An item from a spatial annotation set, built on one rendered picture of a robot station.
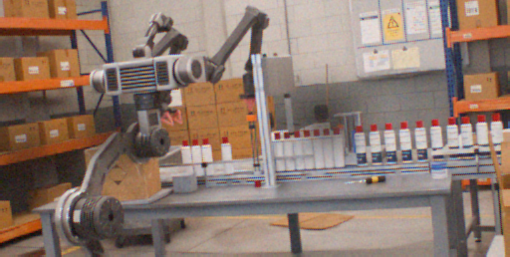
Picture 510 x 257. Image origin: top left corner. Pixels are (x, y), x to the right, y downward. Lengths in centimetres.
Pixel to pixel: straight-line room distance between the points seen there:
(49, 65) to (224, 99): 203
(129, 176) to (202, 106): 385
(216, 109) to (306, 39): 171
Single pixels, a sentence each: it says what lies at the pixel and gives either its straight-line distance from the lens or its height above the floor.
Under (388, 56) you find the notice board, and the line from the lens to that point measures 769.
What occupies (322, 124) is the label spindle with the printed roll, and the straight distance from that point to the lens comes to 396.
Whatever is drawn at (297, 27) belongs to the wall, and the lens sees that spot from 819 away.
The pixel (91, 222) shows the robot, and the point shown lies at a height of 88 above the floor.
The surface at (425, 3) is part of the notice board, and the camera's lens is 760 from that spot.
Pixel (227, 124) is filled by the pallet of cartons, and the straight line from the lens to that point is 699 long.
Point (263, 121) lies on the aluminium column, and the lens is 329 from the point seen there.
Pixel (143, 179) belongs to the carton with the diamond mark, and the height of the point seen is 95.
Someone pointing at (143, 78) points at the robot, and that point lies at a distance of 308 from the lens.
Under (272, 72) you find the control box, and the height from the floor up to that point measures 140.
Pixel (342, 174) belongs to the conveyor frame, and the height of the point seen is 85.
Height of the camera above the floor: 139
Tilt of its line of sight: 3 degrees down
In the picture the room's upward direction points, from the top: 6 degrees counter-clockwise
